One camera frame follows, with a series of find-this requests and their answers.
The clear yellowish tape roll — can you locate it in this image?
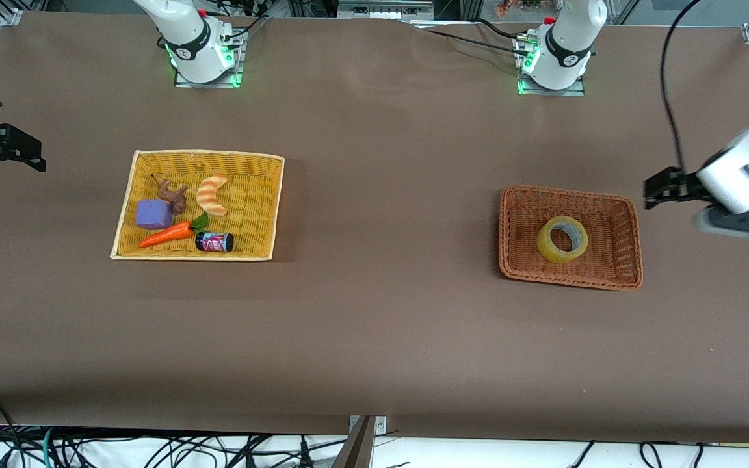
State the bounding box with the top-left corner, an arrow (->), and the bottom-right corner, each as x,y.
536,215 -> 589,265

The brown wicker basket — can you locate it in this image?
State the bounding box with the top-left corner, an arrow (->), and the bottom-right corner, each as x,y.
499,185 -> 644,292

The purple foam block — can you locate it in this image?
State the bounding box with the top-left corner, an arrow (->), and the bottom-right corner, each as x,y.
135,199 -> 174,231

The brown lion figurine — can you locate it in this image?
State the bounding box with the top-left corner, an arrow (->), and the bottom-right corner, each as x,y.
155,179 -> 189,216

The orange toy carrot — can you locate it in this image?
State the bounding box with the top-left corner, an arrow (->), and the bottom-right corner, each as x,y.
138,213 -> 210,250

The toy croissant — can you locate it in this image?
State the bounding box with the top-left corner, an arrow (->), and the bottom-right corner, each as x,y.
196,174 -> 229,217

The small dark can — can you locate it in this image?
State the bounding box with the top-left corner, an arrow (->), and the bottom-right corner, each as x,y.
194,231 -> 235,254

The yellow wicker basket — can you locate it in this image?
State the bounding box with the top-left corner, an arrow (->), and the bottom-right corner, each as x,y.
110,150 -> 285,262

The grey equipment box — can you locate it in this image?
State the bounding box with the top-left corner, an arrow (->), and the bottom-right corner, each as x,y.
335,0 -> 435,20

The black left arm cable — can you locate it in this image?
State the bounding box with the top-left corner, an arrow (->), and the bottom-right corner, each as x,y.
659,0 -> 704,174

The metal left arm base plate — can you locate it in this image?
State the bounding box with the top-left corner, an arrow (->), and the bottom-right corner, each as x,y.
517,73 -> 587,98

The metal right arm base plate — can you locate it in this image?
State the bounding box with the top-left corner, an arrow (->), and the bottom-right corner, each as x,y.
174,68 -> 244,89

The black cable on table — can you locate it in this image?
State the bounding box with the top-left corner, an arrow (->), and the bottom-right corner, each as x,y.
410,21 -> 531,57
469,18 -> 534,41

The teal cable under table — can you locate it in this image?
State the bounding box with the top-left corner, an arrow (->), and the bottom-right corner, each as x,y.
40,426 -> 60,468

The metal table edge bracket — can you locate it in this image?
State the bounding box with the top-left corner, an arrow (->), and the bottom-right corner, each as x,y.
332,415 -> 388,468

